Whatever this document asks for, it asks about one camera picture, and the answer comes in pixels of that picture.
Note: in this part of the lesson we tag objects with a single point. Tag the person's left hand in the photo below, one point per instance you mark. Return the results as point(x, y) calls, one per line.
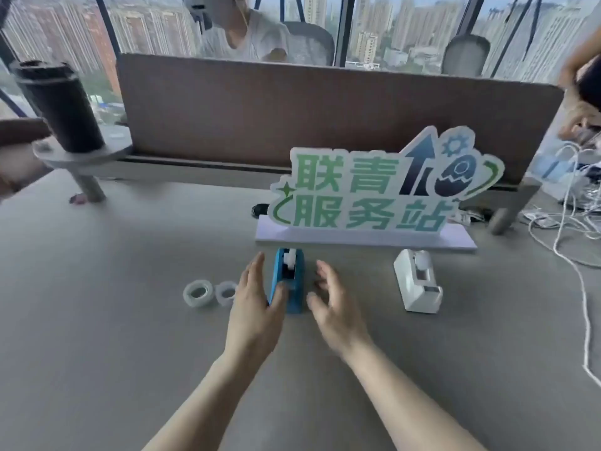
point(249, 319)

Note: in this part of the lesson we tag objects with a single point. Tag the person's right hand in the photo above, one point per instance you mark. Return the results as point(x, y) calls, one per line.
point(340, 324)

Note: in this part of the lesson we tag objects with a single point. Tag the person's left thumb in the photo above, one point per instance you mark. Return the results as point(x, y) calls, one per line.
point(279, 298)

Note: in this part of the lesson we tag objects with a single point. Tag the person's right thumb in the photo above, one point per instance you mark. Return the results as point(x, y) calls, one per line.
point(314, 302)

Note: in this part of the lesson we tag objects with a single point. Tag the person's right forearm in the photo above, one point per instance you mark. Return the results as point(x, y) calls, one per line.
point(404, 403)

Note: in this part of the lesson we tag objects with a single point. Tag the person's left forearm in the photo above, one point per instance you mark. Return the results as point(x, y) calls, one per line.
point(211, 408)

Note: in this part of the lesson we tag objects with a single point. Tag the blue tape dispenser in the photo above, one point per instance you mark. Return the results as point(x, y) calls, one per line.
point(295, 288)

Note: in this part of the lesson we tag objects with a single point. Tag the clear tape roll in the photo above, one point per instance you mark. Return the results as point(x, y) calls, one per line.
point(226, 293)
point(198, 294)

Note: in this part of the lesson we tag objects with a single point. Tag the white tape dispenser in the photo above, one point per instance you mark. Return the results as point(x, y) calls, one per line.
point(415, 288)

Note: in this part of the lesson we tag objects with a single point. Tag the green and white standing sign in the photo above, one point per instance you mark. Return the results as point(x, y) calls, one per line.
point(366, 192)

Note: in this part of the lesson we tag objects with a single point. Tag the white charger plug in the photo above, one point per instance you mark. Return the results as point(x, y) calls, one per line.
point(474, 216)

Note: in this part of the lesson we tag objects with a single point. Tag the brown desk divider panel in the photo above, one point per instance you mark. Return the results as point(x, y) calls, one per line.
point(281, 112)

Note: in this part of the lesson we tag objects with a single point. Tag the small pink object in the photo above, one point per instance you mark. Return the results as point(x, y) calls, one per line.
point(77, 199)

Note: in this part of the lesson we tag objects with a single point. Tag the grey clamp-on cup holder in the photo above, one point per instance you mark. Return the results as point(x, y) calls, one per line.
point(89, 162)

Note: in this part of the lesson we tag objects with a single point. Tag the grey office chair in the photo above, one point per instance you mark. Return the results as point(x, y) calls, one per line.
point(465, 53)
point(312, 42)

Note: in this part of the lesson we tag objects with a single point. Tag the blue and white packet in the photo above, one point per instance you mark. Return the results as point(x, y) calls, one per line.
point(554, 164)

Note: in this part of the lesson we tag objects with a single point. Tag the black tumbler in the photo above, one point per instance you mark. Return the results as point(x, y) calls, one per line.
point(61, 107)

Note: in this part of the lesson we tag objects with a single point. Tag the grey divider bracket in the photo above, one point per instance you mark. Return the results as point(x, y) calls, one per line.
point(514, 206)

